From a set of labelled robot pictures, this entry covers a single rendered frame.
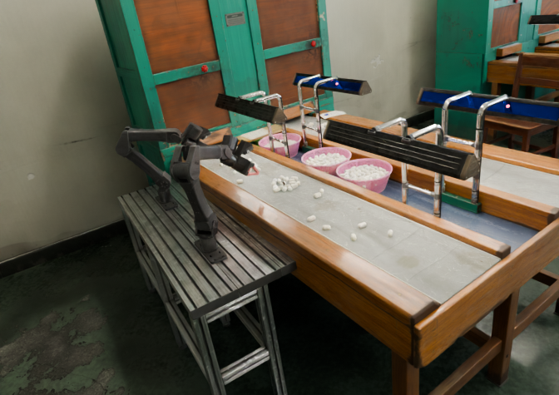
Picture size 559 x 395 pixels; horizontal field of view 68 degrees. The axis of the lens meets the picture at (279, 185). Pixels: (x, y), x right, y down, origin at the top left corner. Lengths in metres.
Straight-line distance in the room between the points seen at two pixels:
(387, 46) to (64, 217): 3.38
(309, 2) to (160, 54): 1.09
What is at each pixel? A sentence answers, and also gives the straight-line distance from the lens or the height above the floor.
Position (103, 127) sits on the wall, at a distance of 3.35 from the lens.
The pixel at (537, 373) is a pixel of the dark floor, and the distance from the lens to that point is 2.21.
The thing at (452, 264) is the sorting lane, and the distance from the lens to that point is 1.45.
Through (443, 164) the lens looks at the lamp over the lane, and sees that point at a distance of 1.31.
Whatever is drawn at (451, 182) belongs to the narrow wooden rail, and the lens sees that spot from 1.91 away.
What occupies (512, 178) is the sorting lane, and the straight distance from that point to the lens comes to 2.04.
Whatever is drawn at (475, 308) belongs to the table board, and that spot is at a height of 0.65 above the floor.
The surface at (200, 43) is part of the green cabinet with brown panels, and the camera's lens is 2.61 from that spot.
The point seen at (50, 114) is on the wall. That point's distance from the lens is 3.29.
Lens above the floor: 1.59
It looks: 25 degrees down
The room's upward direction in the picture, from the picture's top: 8 degrees counter-clockwise
